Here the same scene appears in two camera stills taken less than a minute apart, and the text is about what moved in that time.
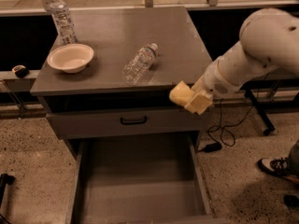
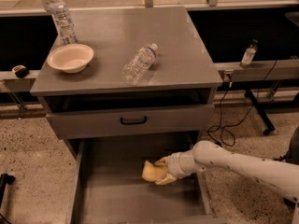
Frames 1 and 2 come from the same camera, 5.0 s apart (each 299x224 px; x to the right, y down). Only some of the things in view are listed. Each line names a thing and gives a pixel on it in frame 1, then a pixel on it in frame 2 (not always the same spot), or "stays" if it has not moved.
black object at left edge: x=5 y=179 stays
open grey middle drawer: x=141 y=181 stays
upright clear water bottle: x=60 y=11 stays
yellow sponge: x=181 y=93 -> x=152 y=173
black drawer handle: x=134 y=122 stays
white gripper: x=214 y=82 -> x=176 y=167
